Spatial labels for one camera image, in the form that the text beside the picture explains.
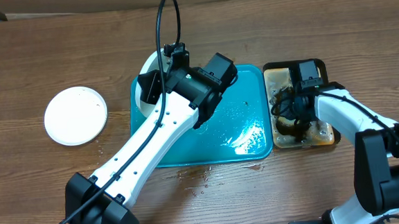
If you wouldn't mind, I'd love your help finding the white plate with sauce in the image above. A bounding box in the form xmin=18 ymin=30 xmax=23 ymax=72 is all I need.
xmin=44 ymin=86 xmax=108 ymax=146
xmin=134 ymin=51 xmax=161 ymax=117

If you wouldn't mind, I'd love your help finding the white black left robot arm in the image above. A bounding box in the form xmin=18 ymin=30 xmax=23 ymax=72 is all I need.
xmin=65 ymin=64 xmax=238 ymax=224

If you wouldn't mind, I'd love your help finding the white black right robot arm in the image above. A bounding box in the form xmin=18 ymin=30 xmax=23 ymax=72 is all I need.
xmin=276 ymin=88 xmax=399 ymax=224

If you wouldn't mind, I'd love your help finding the black tray of dirty water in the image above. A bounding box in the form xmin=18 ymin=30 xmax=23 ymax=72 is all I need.
xmin=263 ymin=58 xmax=342 ymax=149

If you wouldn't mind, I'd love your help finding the teal plastic tray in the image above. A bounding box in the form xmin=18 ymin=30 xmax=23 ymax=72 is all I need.
xmin=126 ymin=62 xmax=275 ymax=170

